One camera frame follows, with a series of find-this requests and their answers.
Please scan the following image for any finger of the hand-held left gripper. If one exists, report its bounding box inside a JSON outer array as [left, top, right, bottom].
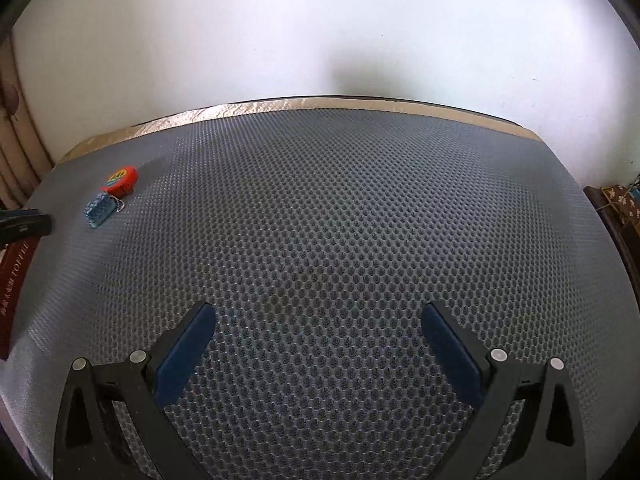
[[0, 208, 55, 241]]

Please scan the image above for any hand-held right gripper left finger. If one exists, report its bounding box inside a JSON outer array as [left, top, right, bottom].
[[52, 301, 218, 480]]

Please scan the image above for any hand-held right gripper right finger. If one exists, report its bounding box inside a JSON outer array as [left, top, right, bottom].
[[420, 301, 589, 480]]

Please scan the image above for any blue transparent keychain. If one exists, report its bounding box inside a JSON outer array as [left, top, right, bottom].
[[84, 192, 126, 229]]

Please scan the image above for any red round tape measure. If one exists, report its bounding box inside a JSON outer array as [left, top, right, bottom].
[[100, 165, 141, 197]]

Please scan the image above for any beige curtain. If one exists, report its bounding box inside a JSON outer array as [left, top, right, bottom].
[[0, 35, 56, 211]]

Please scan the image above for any grey honeycomb mat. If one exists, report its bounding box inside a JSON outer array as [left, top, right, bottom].
[[0, 106, 629, 480]]

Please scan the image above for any brown flower-patterned box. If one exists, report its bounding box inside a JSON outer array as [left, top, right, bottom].
[[600, 182, 640, 222]]

